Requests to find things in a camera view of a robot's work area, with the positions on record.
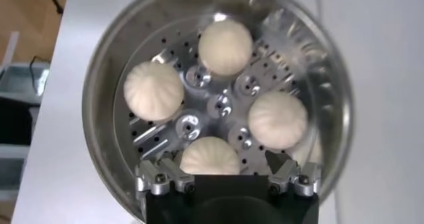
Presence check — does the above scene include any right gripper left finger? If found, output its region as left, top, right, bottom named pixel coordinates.
left=134, top=157, right=196, bottom=198

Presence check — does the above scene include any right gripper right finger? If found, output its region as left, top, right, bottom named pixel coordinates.
left=264, top=150, right=321, bottom=197

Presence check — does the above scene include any white steamed baozi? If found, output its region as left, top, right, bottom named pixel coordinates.
left=197, top=19, right=254, bottom=77
left=247, top=91, right=309, bottom=150
left=123, top=61, right=185, bottom=122
left=178, top=135, right=242, bottom=176

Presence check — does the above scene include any perforated steel steamer basket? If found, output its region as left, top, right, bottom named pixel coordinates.
left=81, top=0, right=355, bottom=224

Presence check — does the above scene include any grey robot body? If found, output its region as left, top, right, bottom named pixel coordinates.
left=0, top=62, right=50, bottom=146

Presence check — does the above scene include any thin black looped cable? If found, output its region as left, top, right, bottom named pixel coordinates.
left=28, top=55, right=50, bottom=92

